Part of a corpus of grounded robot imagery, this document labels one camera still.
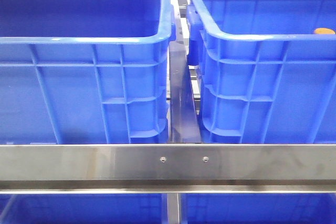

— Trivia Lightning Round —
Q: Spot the lower left blue crate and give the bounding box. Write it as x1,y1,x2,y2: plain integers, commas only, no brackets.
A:
1,194,168,223

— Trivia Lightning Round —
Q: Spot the stainless steel rack rail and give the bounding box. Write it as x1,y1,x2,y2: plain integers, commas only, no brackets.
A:
1,144,335,194

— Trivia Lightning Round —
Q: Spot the lower right blue crate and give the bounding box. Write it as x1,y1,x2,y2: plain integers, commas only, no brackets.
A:
182,194,335,223

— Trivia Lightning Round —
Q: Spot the left blue plastic crate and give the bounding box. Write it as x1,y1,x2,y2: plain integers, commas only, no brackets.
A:
1,0,174,144

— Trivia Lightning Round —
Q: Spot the yellow push button switch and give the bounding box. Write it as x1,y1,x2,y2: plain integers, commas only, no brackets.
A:
314,27,335,35

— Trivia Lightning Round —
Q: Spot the steel centre divider bar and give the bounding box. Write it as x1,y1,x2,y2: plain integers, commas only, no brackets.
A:
169,41,202,144

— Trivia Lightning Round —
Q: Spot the right blue plastic crate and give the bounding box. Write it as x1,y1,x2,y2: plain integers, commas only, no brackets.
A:
187,0,335,144

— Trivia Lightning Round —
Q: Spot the blue plastic crate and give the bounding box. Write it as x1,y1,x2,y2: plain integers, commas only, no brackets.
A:
1,0,174,144
187,0,335,144

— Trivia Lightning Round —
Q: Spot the right rail screw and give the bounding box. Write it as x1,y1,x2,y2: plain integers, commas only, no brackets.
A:
202,156,209,163

